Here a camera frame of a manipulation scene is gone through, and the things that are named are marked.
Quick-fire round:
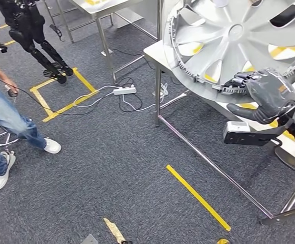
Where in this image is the silver plastic wheel cover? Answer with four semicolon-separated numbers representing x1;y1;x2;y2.
163;0;295;105

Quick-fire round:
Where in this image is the steel workbench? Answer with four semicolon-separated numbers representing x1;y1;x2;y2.
142;40;295;226

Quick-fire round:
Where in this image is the yellow workbench tape outline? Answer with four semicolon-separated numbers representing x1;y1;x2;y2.
178;42;295;142

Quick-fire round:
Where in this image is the white power strip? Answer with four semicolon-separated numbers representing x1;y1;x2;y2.
113;85;137;96

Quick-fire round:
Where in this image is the yellow floor tape strip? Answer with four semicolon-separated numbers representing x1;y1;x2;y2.
166;164;231;232

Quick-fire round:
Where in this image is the worn yellow floor tape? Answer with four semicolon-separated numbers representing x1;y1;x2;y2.
103;217;126;244

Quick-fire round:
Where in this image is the steel table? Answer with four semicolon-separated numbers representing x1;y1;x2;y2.
42;0;160;85

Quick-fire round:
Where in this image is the person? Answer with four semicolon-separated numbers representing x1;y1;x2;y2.
0;55;62;192

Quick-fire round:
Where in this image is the black looped floor cable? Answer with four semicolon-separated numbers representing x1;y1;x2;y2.
118;76;143;113

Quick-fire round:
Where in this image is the white power cable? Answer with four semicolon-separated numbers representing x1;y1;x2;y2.
73;84;119;108
122;82;169;112

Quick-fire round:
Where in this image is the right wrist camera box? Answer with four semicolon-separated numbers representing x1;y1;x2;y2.
223;121;294;147

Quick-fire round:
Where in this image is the thin black controller cable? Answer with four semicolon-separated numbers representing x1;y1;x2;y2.
0;73;105;117

